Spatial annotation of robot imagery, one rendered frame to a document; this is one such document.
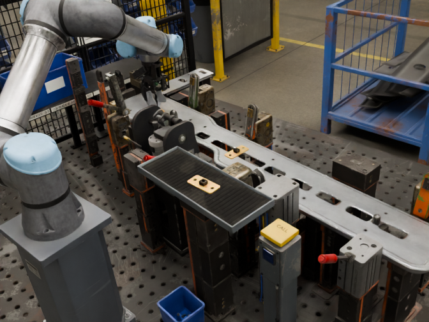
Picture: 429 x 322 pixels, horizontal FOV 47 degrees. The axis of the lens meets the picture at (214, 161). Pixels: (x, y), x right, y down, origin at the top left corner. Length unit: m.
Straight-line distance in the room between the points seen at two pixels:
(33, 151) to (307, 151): 1.35
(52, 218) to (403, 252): 0.85
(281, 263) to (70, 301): 0.56
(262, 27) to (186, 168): 3.97
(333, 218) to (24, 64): 0.90
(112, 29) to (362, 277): 0.88
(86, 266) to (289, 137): 1.31
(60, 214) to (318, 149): 1.32
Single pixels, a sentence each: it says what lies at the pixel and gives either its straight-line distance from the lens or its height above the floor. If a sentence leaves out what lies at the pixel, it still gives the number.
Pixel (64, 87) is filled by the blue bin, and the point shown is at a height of 1.08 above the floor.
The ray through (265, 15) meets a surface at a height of 0.41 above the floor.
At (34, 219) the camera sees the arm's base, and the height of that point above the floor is 1.16.
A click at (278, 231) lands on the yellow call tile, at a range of 1.07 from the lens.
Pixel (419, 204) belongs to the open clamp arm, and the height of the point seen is 1.02.
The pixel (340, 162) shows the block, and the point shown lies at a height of 1.03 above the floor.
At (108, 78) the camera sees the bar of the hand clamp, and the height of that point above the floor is 1.20.
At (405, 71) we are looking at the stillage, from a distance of 3.56.
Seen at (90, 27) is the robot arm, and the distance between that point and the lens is 1.34.
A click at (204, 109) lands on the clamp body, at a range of 2.02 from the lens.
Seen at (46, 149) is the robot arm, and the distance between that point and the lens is 1.17.
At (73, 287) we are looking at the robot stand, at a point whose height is 0.96.
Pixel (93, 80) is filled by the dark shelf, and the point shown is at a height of 1.03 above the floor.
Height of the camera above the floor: 1.86
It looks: 33 degrees down
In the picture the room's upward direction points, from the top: 5 degrees counter-clockwise
